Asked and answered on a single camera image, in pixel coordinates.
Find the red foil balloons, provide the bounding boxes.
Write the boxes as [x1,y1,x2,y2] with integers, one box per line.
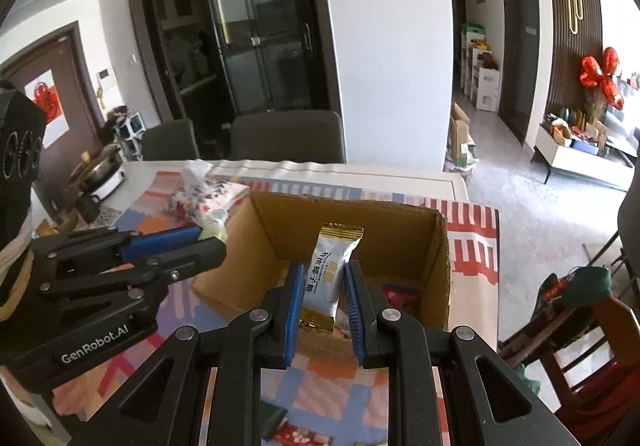
[579,47,626,110]

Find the white low cabinet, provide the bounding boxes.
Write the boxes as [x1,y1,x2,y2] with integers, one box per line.
[534,126,636,191]

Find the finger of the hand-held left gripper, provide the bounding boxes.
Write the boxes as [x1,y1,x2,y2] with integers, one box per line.
[40,238,228,313]
[30,226,203,277]

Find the red door poster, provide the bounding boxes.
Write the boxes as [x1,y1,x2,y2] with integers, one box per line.
[22,70,71,149]

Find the dark glass sliding door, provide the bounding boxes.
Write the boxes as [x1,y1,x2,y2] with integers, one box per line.
[125,0,346,147]

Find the red snack packet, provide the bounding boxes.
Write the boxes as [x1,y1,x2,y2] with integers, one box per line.
[272,421,341,446]
[380,283,421,321]

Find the black mug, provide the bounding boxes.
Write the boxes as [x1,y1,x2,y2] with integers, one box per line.
[75,193,101,224]

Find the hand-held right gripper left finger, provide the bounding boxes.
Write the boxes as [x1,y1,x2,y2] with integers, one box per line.
[95,261,306,446]

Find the white shelf unit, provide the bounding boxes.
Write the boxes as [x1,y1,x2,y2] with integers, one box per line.
[460,23,502,113]

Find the dark hallway door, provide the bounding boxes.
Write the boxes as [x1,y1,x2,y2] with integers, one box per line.
[500,0,543,147]

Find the hallway cardboard boxes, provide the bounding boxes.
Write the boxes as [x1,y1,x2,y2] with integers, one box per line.
[447,103,477,169]

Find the electric cooking pot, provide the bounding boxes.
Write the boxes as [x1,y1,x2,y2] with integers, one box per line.
[70,148,126,201]

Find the dark green snack packet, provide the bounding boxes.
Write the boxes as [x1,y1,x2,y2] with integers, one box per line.
[260,403,288,442]

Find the white candy with gold ends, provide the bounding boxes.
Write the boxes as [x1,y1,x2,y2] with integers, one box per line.
[299,222,365,334]

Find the floral tissue pack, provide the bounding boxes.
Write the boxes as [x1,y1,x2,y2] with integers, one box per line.
[167,161,251,229]

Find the brown entrance door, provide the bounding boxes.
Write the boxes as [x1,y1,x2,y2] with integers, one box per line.
[0,23,108,227]

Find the gold wall lamp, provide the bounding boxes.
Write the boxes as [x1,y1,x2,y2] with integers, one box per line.
[566,0,586,34]

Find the dark slatted wall panel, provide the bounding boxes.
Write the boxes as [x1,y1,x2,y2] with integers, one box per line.
[539,0,608,127]

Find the red garment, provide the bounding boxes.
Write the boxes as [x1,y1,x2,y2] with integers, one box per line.
[560,361,640,432]

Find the grey dining chair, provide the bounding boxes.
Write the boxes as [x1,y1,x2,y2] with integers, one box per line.
[141,120,201,161]
[230,110,347,164]
[617,171,640,287]

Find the dark green cloth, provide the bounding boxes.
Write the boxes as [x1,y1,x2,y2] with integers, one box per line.
[540,266,613,309]

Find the dark wooden chair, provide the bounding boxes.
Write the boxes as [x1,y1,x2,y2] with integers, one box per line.
[500,268,640,432]

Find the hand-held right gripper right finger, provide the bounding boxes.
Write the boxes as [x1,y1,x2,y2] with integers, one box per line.
[344,260,581,446]

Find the brown cardboard box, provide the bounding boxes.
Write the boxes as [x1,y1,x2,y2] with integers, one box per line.
[191,191,452,367]

